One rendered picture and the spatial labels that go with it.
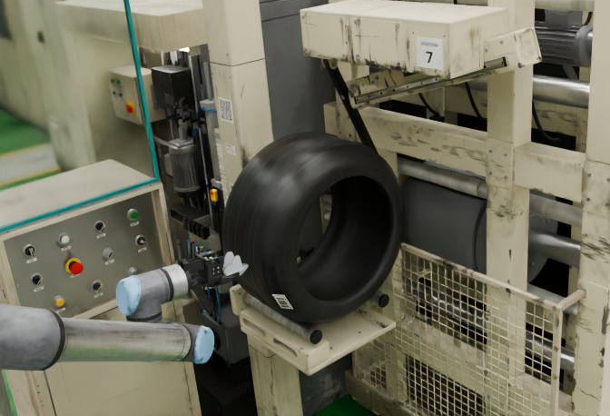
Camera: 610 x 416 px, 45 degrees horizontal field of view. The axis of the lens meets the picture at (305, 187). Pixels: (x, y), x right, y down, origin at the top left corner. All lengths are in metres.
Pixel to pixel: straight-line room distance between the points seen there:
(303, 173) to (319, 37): 0.48
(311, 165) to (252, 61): 0.43
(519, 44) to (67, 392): 1.75
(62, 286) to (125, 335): 0.88
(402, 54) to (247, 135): 0.57
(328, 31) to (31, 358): 1.30
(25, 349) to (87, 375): 1.17
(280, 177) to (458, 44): 0.59
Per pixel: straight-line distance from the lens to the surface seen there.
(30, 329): 1.43
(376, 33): 2.09
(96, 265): 2.50
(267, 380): 2.70
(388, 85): 2.29
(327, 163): 2.03
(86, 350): 1.54
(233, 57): 2.22
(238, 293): 2.40
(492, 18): 2.03
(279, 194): 1.98
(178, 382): 2.79
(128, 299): 1.87
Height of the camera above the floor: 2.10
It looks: 21 degrees down
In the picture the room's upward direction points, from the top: 5 degrees counter-clockwise
